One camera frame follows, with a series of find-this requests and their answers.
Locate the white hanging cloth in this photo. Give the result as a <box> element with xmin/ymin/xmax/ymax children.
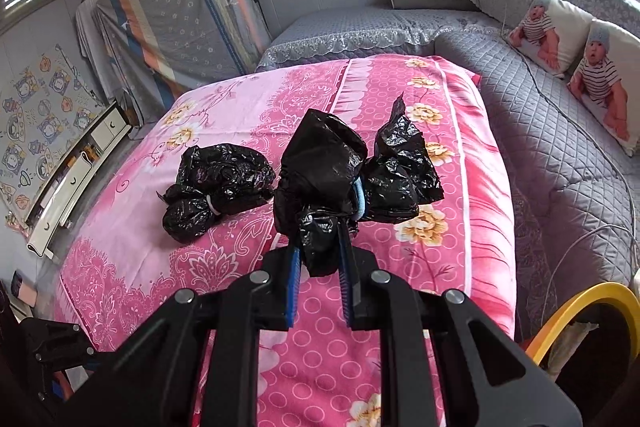
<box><xmin>74</xmin><ymin>0</ymin><xmax>109</xmax><ymax>104</ymax></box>

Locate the cartoon wall cloth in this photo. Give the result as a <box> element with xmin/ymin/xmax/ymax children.
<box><xmin>0</xmin><ymin>44</ymin><xmax>109</xmax><ymax>229</ymax></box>

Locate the baby print pillow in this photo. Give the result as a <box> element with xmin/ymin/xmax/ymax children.
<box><xmin>508</xmin><ymin>0</ymin><xmax>597</xmax><ymax>78</ymax></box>
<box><xmin>567</xmin><ymin>19</ymin><xmax>640</xmax><ymax>158</ymax></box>

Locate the pink box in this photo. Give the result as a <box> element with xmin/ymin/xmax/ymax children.
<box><xmin>12</xmin><ymin>271</ymin><xmax>39</xmax><ymax>308</ymax></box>

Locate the yellow round rim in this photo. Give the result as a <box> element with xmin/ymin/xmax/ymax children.
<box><xmin>524</xmin><ymin>281</ymin><xmax>640</xmax><ymax>379</ymax></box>

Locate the pink floral blanket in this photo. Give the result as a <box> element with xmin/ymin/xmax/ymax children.
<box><xmin>52</xmin><ymin>54</ymin><xmax>517</xmax><ymax>427</ymax></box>

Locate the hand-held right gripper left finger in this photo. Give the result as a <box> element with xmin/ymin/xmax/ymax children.
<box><xmin>60</xmin><ymin>247</ymin><xmax>303</xmax><ymax>427</ymax></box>

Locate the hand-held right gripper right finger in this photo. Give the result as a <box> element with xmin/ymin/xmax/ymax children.
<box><xmin>334</xmin><ymin>218</ymin><xmax>584</xmax><ymax>427</ymax></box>

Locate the black plastic bag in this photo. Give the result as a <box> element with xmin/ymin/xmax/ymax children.
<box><xmin>272</xmin><ymin>91</ymin><xmax>446</xmax><ymax>278</ymax></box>
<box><xmin>155</xmin><ymin>142</ymin><xmax>277</xmax><ymax>244</ymax></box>

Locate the grey quilted sofa cover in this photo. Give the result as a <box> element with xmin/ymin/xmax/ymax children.
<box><xmin>254</xmin><ymin>0</ymin><xmax>640</xmax><ymax>344</ymax></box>

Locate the white drawer cabinet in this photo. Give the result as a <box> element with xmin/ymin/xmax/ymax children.
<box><xmin>25</xmin><ymin>99</ymin><xmax>132</xmax><ymax>261</ymax></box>

